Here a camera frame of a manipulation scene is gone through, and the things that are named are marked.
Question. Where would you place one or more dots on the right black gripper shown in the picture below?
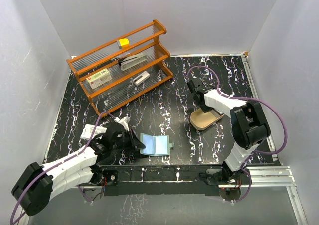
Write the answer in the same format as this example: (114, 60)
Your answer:
(206, 108)

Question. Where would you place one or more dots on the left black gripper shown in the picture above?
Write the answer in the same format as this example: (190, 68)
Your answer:
(134, 143)

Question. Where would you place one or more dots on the green card holder wallet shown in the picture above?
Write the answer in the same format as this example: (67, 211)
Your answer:
(158, 145)

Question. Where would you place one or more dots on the beige card tray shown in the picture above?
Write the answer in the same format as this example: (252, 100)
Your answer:
(201, 120)

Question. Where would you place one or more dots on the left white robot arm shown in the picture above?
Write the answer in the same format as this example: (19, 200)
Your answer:
(39, 184)

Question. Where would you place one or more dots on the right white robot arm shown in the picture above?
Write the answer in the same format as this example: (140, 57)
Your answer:
(248, 122)

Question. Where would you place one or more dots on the white paper card with code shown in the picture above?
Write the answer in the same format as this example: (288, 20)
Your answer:
(88, 129)

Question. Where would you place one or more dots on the small white stapler remover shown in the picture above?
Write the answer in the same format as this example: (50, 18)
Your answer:
(141, 78)

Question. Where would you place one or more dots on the orange wooden three-tier rack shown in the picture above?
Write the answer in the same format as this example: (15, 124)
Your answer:
(121, 89)

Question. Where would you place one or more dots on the white staples box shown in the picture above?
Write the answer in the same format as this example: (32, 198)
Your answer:
(99, 78)

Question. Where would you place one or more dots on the grey black stapler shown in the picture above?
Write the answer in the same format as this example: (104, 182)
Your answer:
(131, 61)

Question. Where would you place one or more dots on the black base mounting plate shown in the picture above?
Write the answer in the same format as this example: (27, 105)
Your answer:
(168, 180)

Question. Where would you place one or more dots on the yellow grey tape measure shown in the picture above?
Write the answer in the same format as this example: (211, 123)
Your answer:
(123, 43)

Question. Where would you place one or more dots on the aluminium frame rail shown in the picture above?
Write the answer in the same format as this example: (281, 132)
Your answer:
(275, 176)

